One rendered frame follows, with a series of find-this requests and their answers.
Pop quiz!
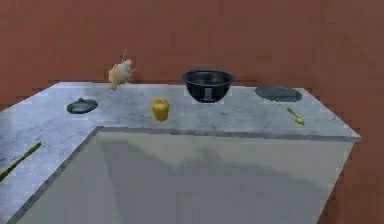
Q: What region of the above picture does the yellow apple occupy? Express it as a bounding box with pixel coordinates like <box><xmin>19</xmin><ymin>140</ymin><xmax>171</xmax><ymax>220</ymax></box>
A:
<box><xmin>151</xmin><ymin>98</ymin><xmax>171</xmax><ymax>123</ymax></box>

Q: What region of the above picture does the black bowl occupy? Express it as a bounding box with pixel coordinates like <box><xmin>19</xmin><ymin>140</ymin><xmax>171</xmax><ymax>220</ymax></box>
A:
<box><xmin>182</xmin><ymin>69</ymin><xmax>236</xmax><ymax>104</ymax></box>

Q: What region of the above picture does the grey marble kitchen counter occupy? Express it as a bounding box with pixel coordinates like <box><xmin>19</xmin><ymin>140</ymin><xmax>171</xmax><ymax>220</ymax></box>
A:
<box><xmin>0</xmin><ymin>81</ymin><xmax>362</xmax><ymax>224</ymax></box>

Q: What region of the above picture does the pale cream lumpy object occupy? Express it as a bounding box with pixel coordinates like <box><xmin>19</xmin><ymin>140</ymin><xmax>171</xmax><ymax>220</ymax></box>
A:
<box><xmin>107</xmin><ymin>49</ymin><xmax>137</xmax><ymax>92</ymax></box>

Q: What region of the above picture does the dark grey round plate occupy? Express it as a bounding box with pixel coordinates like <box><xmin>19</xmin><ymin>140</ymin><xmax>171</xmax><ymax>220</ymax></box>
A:
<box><xmin>254</xmin><ymin>85</ymin><xmax>303</xmax><ymax>103</ymax></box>

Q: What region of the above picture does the yellow green spoon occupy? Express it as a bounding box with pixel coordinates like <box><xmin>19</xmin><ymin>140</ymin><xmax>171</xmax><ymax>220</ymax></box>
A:
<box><xmin>286</xmin><ymin>107</ymin><xmax>306</xmax><ymax>126</ymax></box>

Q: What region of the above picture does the dark grey round lid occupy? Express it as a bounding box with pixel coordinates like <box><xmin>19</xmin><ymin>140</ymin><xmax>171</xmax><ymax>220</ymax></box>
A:
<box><xmin>65</xmin><ymin>97</ymin><xmax>99</xmax><ymax>115</ymax></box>

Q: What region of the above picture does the green thin stick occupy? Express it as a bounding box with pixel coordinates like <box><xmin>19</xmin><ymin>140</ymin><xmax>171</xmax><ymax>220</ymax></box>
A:
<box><xmin>0</xmin><ymin>141</ymin><xmax>43</xmax><ymax>183</ymax></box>

